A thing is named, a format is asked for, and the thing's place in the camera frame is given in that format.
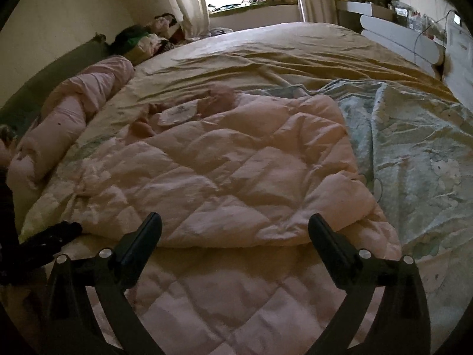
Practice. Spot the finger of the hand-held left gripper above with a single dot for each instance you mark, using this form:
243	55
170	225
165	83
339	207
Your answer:
55	235

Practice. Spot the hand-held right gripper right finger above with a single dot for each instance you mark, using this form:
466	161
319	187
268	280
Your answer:
324	238

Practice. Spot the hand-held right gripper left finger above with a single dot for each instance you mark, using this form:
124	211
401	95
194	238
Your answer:
147	238

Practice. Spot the pile of mixed clothes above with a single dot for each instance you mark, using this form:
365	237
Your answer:
147	40

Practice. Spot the rolled pink duvet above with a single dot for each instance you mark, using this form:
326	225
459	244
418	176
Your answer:
70	107

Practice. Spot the light green printed blanket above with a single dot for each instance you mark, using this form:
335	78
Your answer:
414	140

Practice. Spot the green headboard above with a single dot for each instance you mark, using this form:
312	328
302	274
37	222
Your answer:
48	70

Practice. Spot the bed with yellow sheet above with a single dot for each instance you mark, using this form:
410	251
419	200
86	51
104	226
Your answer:
295	51

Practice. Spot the white dresser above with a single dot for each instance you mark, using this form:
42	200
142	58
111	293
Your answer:
391	31

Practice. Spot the white cabinet panel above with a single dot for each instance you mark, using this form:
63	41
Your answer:
460	51

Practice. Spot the small clutter on dresser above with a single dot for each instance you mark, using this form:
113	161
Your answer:
406	13

